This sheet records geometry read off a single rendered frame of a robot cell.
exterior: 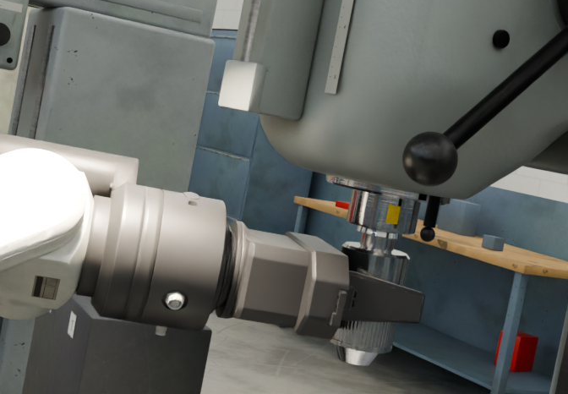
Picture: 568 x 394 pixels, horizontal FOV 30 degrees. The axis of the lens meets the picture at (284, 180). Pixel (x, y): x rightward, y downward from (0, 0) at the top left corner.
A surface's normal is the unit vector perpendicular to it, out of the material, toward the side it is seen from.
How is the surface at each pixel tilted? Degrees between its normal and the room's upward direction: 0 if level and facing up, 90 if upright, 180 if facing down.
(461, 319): 90
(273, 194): 90
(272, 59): 90
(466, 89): 108
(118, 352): 90
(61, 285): 143
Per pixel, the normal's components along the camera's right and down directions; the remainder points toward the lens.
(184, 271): 0.20, 0.07
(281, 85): 0.51, 0.15
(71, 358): -0.90, -0.15
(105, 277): -0.59, 0.13
